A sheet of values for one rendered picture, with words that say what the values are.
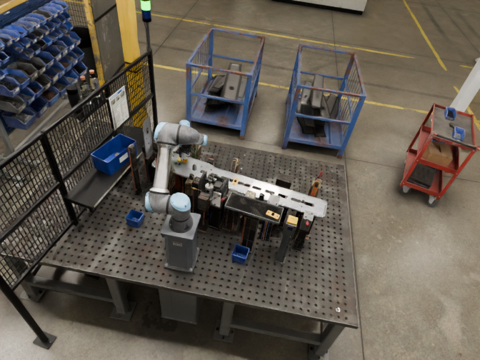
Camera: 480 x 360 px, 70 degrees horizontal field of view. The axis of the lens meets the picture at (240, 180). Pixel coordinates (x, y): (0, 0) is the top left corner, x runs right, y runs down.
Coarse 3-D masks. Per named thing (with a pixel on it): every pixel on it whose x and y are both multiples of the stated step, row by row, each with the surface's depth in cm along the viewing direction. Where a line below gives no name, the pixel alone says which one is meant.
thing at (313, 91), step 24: (312, 48) 476; (312, 72) 503; (360, 72) 433; (288, 96) 519; (312, 96) 448; (336, 96) 490; (360, 96) 391; (288, 120) 474; (312, 120) 460; (336, 120) 418; (312, 144) 446; (336, 144) 450
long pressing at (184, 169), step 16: (176, 160) 273; (192, 160) 275; (224, 176) 265; (240, 176) 267; (240, 192) 255; (256, 192) 257; (288, 192) 260; (288, 208) 250; (304, 208) 250; (320, 208) 252
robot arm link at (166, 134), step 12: (156, 132) 199; (168, 132) 199; (168, 144) 199; (168, 156) 202; (156, 168) 202; (168, 168) 203; (156, 180) 201; (168, 180) 205; (156, 192) 200; (168, 192) 204; (156, 204) 200
